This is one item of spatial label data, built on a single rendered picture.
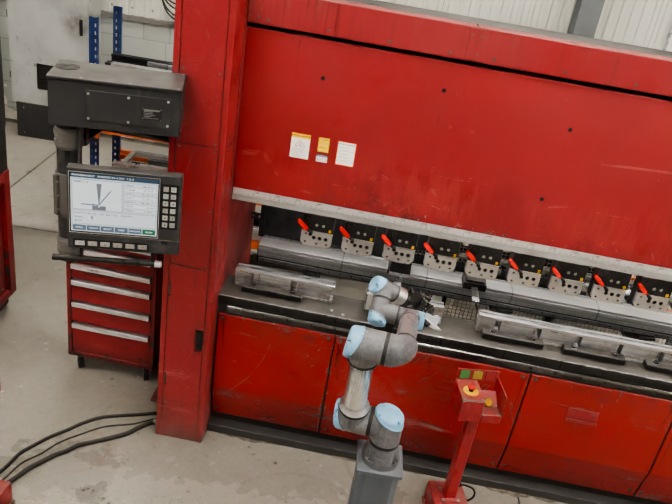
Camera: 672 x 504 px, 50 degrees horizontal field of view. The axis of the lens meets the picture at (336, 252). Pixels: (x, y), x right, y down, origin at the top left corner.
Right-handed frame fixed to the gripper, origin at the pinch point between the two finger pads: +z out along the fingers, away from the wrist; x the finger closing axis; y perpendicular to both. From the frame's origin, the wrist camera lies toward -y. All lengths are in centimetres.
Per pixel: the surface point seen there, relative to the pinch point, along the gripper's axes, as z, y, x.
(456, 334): 39, -20, 31
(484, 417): 50, -28, -10
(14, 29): -224, -201, 482
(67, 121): -161, -18, 40
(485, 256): 26, 19, 41
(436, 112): -33, 58, 59
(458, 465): 63, -61, -10
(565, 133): 14, 85, 45
